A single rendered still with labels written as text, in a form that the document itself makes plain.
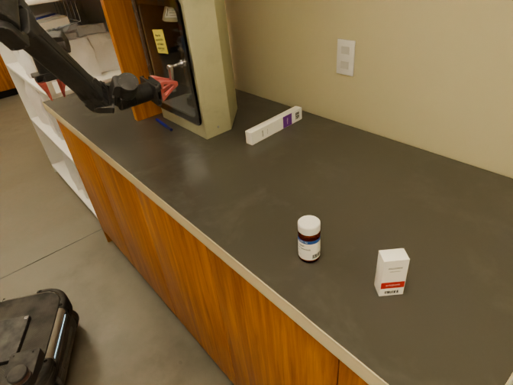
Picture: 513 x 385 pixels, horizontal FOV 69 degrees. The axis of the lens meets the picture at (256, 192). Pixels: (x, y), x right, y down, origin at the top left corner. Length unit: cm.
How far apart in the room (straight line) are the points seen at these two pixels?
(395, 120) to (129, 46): 99
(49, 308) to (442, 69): 178
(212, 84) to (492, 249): 93
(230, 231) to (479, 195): 63
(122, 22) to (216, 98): 45
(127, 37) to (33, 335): 126
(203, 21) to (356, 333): 97
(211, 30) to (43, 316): 138
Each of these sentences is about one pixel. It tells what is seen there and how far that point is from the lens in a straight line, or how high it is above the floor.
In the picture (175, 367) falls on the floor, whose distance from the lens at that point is 183.
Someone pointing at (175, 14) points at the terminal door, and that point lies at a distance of 124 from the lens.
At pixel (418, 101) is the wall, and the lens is 124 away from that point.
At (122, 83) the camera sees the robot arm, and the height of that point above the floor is 121.
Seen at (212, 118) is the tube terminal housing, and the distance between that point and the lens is 133.
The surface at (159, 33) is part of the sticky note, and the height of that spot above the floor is 128.
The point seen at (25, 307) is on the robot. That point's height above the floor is 24.
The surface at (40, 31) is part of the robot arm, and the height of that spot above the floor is 139.
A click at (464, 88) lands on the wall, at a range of 117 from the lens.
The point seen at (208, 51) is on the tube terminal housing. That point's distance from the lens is 127.
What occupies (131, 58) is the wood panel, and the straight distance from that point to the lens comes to 156.
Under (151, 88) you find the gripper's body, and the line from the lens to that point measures 123.
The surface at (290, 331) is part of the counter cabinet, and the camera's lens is 88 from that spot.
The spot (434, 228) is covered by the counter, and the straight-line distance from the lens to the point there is 93.
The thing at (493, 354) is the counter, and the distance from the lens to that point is 74.
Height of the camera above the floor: 151
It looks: 34 degrees down
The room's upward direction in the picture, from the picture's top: 6 degrees counter-clockwise
